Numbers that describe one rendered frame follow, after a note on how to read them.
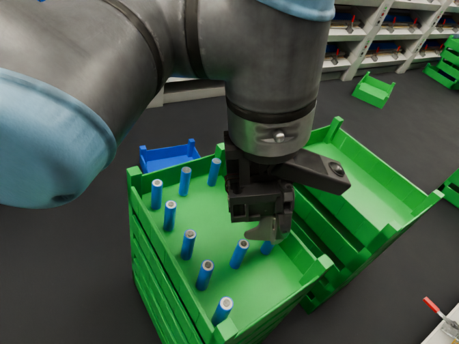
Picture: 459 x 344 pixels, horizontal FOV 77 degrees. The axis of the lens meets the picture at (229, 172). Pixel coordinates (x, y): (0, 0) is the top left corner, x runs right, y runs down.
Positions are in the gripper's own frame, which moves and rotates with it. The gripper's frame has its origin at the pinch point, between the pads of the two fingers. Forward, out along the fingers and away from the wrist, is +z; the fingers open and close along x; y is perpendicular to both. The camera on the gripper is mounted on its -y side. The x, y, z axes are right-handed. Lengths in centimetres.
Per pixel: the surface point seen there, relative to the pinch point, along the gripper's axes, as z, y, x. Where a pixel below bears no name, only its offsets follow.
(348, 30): 25, -72, -147
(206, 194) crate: 3.4, 11.4, -12.1
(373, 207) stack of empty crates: 13.0, -25.2, -12.3
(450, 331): 34, -40, 9
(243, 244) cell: -1.8, 5.6, 2.7
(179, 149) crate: 30, 23, -59
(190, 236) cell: -3.7, 13.3, 1.7
